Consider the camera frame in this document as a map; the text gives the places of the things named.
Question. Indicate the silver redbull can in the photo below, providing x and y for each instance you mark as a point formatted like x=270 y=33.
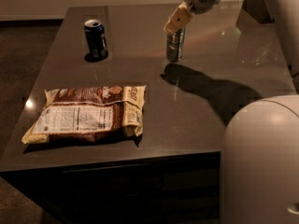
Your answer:
x=174 y=46

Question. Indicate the clear plastic wrapper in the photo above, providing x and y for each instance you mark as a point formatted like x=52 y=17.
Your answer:
x=262 y=56

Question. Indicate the brown yellow snack bag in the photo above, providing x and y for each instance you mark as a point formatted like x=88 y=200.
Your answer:
x=89 y=114

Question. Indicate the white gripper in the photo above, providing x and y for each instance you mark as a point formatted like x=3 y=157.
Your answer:
x=199 y=1

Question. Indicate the dark drawer cabinet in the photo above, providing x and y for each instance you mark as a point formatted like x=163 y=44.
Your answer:
x=183 y=190

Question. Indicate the dark box with snacks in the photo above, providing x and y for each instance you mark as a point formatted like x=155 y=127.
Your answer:
x=257 y=10

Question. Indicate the blue soda can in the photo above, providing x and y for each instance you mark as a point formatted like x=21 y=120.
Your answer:
x=95 y=35

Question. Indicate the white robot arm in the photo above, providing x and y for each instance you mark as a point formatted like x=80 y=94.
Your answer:
x=260 y=155

